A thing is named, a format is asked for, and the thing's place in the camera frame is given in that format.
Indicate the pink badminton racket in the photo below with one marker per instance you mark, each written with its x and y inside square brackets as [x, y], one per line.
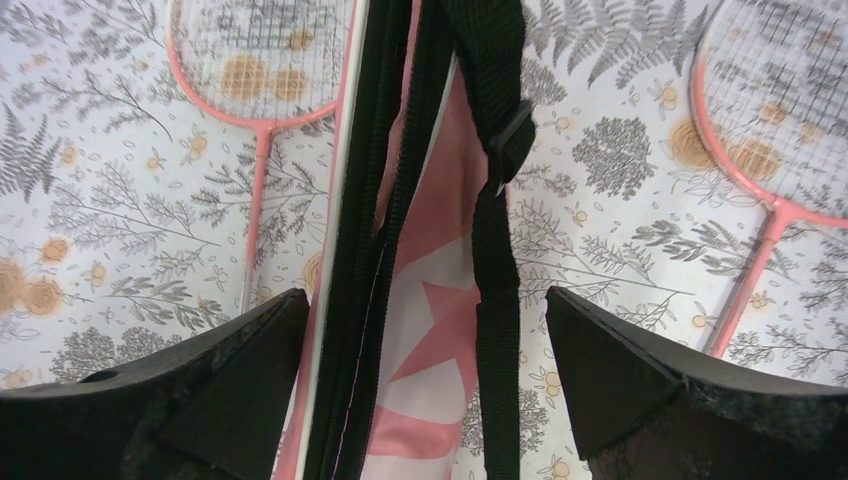
[261, 65]
[769, 100]

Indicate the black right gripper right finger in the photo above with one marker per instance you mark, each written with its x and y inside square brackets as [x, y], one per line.
[642, 406]

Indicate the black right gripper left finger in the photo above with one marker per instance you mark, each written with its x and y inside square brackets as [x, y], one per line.
[210, 407]

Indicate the pink sport racket bag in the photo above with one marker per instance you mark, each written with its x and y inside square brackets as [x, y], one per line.
[416, 311]

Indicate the floral patterned table mat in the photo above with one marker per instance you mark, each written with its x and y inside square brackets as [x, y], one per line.
[123, 206]

